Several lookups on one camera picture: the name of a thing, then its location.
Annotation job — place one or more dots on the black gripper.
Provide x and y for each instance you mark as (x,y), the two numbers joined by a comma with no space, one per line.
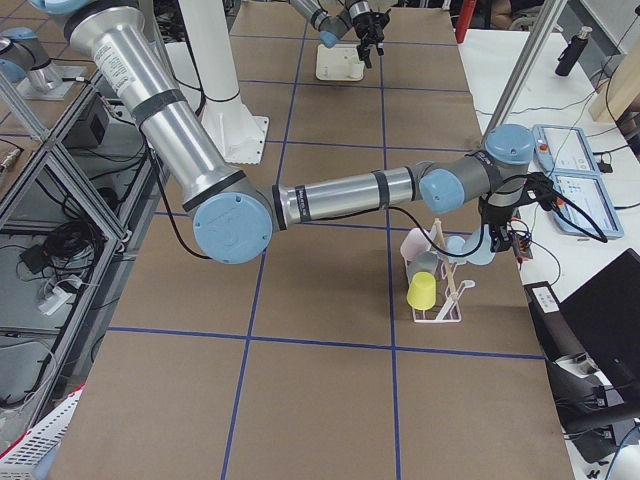
(363,26)
(498,221)

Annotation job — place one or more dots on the light blue cup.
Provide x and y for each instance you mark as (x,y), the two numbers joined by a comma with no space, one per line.
(454,244)
(477,247)

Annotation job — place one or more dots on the grey plastic cup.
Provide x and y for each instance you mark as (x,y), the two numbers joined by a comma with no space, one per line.
(426,261)

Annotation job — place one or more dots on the pink plastic cup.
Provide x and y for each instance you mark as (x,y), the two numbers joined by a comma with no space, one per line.
(414,244)

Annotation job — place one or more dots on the yellow plastic cup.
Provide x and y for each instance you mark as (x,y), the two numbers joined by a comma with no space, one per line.
(421,294)

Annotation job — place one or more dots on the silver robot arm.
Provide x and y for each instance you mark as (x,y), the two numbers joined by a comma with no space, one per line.
(233,221)
(331,28)

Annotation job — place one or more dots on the pale green cup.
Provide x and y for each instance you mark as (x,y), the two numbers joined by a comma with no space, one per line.
(355,69)

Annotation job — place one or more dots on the cream plastic tray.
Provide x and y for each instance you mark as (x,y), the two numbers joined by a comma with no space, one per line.
(332,63)

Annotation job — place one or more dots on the lower teach pendant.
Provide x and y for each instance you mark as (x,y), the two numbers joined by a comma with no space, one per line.
(592,213)

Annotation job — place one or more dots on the teach pendant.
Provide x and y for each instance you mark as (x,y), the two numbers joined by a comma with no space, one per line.
(592,213)
(563,148)

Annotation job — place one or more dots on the red cylinder tube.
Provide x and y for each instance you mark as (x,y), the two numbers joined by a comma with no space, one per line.
(463,22)

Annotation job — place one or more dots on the upper teach pendant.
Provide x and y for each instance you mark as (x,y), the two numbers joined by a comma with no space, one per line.
(563,148)

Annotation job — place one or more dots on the black laptop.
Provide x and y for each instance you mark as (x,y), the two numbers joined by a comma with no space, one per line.
(604,316)

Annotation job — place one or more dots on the black bottle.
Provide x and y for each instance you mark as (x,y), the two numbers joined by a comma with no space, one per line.
(570,55)

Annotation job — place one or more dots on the white wire cup rack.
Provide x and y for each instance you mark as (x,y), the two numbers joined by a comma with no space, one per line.
(448,291)

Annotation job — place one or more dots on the white pedestal column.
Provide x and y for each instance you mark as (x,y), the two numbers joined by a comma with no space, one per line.
(238,135)

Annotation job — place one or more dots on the aluminium frame post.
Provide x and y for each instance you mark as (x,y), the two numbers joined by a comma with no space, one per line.
(537,38)

